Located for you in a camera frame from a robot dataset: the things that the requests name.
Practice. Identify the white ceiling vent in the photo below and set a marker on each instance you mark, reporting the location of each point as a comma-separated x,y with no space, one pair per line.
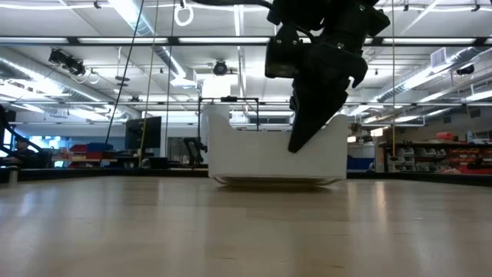
439,57

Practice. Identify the black ceiling-mounted device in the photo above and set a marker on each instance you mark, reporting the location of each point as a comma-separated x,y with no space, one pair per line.
67,63

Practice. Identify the long ceiling light bar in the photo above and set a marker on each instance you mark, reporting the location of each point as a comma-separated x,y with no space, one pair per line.
123,40

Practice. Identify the shelf with red bins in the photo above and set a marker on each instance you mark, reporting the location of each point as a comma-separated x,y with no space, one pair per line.
434,154

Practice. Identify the blue storage bin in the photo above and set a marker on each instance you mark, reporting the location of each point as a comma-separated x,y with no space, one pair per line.
360,162
99,147

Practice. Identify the white plastic tray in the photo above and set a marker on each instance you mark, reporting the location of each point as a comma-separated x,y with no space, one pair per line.
250,154

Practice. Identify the black ceiling dome camera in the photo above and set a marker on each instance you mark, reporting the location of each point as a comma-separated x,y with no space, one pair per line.
220,68

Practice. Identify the person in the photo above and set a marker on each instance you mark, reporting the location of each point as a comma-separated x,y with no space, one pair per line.
25,154

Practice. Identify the black monitor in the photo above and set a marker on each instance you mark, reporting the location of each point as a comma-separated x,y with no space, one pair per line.
142,132

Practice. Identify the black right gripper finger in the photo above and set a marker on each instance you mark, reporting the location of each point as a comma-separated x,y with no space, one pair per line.
313,115

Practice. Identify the black metal table frame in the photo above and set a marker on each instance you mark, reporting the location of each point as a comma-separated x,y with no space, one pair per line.
115,174

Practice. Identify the silver ventilation duct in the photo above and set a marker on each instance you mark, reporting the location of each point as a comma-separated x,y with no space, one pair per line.
38,75

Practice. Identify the red storage bin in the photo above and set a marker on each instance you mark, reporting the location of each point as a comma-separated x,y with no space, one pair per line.
78,148

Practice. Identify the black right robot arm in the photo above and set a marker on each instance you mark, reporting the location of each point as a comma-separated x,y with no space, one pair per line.
338,19

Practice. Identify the small metal cylinder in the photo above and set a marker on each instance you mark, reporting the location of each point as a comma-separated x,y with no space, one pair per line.
13,176

